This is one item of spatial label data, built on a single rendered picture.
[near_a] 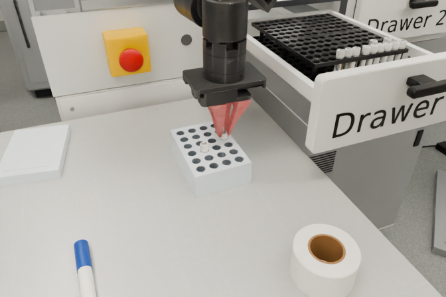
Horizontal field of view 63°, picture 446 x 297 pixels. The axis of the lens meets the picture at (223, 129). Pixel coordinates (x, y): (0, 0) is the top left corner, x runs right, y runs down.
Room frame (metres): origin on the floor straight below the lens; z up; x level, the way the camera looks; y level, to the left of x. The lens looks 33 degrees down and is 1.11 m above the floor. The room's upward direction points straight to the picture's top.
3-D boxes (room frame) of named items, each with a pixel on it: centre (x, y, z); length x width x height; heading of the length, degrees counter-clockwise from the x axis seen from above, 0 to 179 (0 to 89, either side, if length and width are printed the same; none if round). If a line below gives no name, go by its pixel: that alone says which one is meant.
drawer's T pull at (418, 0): (0.84, -0.44, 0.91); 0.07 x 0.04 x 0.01; 111
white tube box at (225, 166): (0.44, 0.02, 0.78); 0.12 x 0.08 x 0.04; 22
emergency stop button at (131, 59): (0.59, 0.16, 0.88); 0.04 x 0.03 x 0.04; 111
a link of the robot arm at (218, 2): (0.47, 0.00, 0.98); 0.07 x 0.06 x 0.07; 29
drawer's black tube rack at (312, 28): (0.64, -0.18, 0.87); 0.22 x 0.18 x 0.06; 21
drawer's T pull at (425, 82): (0.43, -0.26, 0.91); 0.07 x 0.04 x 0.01; 111
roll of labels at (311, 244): (0.25, -0.11, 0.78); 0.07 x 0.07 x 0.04
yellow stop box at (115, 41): (0.62, 0.17, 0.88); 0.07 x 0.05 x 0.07; 111
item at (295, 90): (0.65, -0.17, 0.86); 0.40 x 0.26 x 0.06; 21
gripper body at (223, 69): (0.46, 0.00, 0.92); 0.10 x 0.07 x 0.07; 111
